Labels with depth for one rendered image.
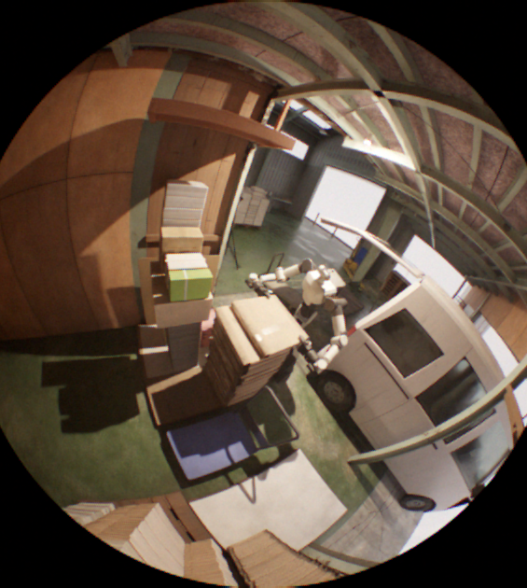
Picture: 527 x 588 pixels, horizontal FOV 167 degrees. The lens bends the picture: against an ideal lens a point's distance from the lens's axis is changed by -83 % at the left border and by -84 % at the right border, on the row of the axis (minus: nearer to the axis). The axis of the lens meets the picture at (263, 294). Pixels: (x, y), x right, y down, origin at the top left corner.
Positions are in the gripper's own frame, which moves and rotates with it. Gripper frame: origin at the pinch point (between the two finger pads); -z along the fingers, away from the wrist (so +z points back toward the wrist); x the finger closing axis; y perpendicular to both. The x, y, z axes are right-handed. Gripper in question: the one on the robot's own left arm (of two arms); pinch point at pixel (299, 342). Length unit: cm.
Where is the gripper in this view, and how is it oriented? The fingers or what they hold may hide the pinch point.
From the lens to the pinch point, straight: 129.7
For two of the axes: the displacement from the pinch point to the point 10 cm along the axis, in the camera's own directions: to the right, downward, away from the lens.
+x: -3.2, 7.4, 5.9
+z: 5.1, 6.6, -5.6
